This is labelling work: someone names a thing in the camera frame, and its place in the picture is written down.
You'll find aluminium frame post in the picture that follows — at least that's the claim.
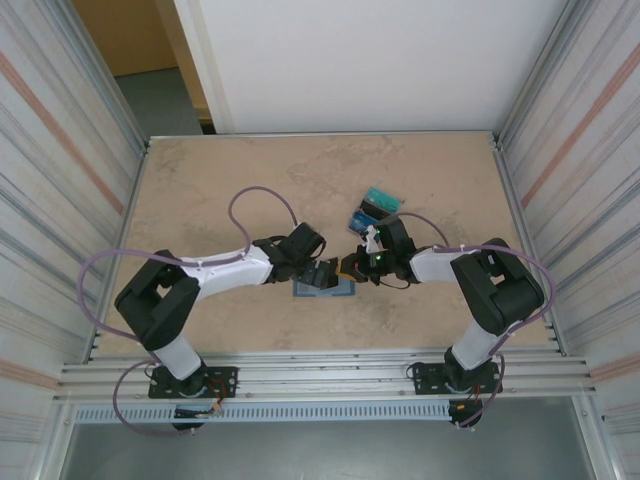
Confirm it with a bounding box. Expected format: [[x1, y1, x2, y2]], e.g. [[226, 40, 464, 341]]
[[72, 0, 152, 154], [496, 0, 585, 151]]

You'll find thin black cable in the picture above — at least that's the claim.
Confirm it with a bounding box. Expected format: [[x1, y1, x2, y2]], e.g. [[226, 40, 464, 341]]
[[373, 277, 414, 292]]

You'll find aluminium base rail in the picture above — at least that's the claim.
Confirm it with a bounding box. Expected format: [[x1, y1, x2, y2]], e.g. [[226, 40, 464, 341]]
[[52, 349, 599, 404]]

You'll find translucent corrugated side panel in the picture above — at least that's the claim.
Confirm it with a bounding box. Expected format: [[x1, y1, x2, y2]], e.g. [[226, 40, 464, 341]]
[[0, 0, 147, 480], [499, 0, 640, 480]]

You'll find aluminium side rail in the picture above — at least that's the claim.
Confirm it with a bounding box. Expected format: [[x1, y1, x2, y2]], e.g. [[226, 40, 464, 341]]
[[89, 147, 151, 364], [492, 142, 569, 359]]

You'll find white slotted cable duct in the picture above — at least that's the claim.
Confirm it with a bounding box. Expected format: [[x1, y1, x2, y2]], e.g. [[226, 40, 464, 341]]
[[72, 403, 454, 425]]

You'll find dark credit card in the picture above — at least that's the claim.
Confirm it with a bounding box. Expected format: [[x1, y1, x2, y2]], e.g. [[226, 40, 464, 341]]
[[355, 198, 384, 221]]

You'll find brown wooden door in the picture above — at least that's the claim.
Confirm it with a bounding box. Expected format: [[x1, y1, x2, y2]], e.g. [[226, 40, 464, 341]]
[[72, 0, 211, 109]]

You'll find aluminium table edge rail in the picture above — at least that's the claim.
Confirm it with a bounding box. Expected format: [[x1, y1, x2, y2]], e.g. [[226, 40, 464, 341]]
[[147, 130, 501, 143]]

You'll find teal card holder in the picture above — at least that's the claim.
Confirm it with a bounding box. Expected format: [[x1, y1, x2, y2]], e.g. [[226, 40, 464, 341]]
[[291, 276, 359, 301]]

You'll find teal packet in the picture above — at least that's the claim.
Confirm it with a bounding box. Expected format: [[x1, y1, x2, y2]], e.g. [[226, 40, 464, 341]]
[[363, 186, 403, 215]]

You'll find small black connector board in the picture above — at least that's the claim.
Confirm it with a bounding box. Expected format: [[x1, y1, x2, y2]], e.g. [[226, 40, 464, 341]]
[[448, 398, 485, 430], [172, 404, 225, 421]]

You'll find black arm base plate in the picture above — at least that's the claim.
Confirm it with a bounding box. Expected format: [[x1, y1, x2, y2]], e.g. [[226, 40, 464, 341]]
[[407, 362, 503, 399], [148, 366, 239, 401]]

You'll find white door frame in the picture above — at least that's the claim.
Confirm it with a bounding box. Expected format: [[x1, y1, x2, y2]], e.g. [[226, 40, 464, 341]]
[[173, 0, 236, 134]]

